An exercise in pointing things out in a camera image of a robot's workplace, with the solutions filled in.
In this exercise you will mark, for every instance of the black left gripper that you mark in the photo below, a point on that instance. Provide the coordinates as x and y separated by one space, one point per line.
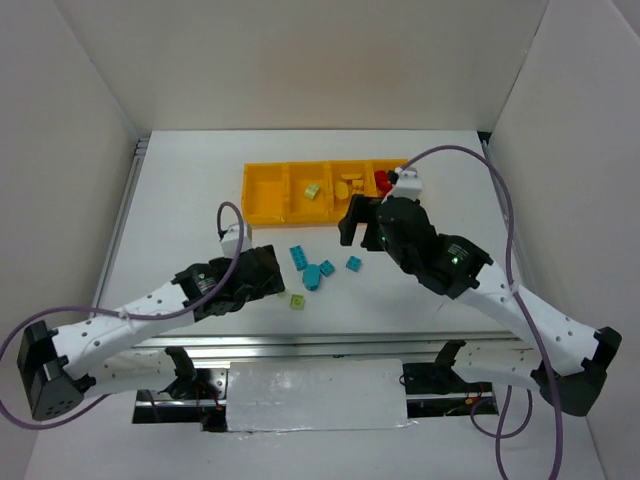
267 270

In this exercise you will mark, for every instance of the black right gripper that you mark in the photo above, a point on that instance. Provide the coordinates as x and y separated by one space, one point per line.
365 220

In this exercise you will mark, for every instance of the yellow oval lego brick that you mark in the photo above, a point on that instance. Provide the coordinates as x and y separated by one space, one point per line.
341 191

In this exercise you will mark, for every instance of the red oval lego brick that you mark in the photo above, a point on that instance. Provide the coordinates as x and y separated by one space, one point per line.
383 182

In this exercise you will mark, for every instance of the light green rectangular lego brick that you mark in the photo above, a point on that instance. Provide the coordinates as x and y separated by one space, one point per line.
311 191

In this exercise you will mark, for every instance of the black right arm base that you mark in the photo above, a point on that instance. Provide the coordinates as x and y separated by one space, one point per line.
433 389

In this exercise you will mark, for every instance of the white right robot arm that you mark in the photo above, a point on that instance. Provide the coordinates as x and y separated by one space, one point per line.
565 361

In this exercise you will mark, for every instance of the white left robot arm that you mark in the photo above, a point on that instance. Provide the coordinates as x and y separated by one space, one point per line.
54 363

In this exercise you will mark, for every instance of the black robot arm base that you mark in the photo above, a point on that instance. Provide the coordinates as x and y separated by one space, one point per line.
206 387

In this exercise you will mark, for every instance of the long teal lego brick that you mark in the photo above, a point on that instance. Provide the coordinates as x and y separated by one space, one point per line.
298 257

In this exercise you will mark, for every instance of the light green square lego brick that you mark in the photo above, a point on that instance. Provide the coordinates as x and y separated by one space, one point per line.
297 302

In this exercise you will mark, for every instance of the teal oval lego brick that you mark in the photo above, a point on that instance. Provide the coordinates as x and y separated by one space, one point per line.
311 277

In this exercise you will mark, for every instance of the yellow four-compartment bin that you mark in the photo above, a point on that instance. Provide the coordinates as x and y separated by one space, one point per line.
273 193

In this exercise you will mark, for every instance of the teal square lego brick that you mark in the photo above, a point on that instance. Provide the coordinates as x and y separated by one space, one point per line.
353 263
327 268

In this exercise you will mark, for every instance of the white foil covered panel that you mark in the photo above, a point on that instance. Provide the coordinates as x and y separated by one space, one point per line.
324 395

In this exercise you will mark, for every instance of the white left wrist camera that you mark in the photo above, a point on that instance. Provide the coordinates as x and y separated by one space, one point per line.
236 235

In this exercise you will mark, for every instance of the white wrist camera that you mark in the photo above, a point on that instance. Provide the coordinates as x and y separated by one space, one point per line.
407 185
236 235

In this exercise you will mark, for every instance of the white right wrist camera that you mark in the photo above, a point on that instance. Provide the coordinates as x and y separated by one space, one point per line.
407 185

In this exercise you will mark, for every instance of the aluminium table edge rail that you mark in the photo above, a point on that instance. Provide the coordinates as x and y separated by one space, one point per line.
235 348

